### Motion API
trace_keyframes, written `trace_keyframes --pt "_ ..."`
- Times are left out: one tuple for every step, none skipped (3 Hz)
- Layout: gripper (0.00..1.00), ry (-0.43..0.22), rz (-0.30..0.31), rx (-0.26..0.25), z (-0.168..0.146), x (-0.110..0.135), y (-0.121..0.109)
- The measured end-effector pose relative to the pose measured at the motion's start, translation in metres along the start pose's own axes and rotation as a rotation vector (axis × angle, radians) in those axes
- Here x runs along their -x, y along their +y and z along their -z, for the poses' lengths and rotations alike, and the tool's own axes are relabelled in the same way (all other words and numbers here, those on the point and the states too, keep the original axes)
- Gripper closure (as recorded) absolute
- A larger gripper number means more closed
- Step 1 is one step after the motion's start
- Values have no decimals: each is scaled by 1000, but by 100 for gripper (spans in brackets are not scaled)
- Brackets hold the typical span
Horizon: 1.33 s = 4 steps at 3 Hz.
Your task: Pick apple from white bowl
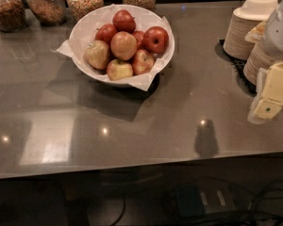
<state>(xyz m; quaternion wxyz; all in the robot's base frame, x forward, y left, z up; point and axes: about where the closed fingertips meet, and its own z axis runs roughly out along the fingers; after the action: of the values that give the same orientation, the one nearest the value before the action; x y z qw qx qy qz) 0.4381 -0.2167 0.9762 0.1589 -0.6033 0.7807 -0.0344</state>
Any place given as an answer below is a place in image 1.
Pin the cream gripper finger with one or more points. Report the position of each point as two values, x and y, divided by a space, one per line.
260 107
273 90

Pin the yellow-red apple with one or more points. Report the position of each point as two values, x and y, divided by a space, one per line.
123 45

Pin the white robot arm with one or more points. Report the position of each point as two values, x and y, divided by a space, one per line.
273 35

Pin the red-yellow apple front right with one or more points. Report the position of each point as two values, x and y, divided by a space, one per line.
142 62

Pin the red apple right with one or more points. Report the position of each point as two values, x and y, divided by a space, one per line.
155 40

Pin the small red apple behind centre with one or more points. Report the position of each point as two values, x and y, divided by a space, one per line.
138 35

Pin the yellow-green apple front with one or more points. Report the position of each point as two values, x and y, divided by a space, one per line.
118 69

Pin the yellow-green apple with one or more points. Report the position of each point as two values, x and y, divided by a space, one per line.
118 69
98 54

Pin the white ceramic bowl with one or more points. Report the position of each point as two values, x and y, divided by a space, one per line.
85 32

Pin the red apple top back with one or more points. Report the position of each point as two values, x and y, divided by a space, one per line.
124 21

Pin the yellow-green apple left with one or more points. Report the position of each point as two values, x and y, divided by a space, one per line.
98 54

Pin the red apple back left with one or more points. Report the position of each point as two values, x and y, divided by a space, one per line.
106 33

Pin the front stack of paper bowls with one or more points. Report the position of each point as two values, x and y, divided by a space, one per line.
257 59

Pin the stack of paper bowls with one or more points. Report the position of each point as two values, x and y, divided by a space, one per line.
257 59
243 19

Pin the black rubber mat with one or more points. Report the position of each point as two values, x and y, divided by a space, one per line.
242 81

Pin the back stack of paper bowls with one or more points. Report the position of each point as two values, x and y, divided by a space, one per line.
243 19

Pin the dark box under table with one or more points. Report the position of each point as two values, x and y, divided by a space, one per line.
193 201

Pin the glass cereal jar far left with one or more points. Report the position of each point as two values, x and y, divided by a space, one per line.
12 15

